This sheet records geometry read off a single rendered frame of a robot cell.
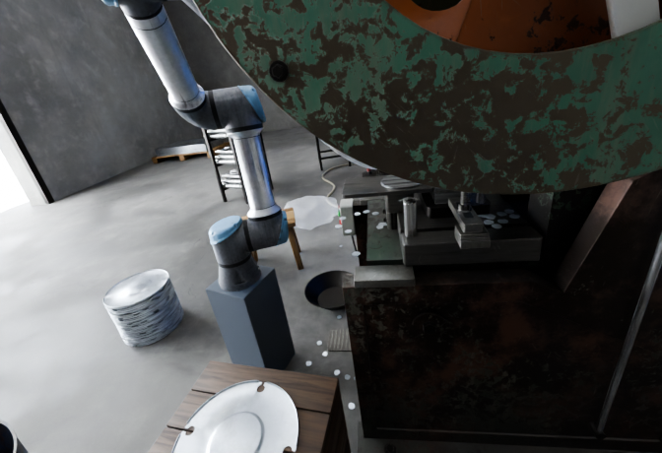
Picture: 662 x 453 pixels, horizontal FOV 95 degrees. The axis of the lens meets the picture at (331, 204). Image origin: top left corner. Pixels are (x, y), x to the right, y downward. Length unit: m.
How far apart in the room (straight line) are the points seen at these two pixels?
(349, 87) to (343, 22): 0.07
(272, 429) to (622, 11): 0.93
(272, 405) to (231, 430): 0.10
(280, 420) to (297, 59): 0.78
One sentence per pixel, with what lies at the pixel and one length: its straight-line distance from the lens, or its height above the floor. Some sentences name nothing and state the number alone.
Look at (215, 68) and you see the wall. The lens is 8.28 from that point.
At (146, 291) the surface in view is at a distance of 1.78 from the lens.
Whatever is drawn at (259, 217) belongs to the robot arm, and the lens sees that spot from 1.03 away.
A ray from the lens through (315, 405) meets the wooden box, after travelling 0.90.
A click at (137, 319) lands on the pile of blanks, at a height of 0.16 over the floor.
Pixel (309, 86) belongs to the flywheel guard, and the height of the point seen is 1.08.
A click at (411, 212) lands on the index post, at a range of 0.73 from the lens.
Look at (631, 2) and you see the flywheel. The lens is 0.48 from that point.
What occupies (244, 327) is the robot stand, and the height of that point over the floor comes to 0.31.
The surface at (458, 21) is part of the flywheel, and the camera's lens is 0.47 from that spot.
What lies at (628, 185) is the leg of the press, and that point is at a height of 0.83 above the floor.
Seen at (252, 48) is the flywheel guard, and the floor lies 1.13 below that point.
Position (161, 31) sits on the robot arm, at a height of 1.22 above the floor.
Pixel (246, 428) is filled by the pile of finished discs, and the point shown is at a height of 0.36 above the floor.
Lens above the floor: 1.09
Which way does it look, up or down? 23 degrees down
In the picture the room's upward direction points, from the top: 8 degrees counter-clockwise
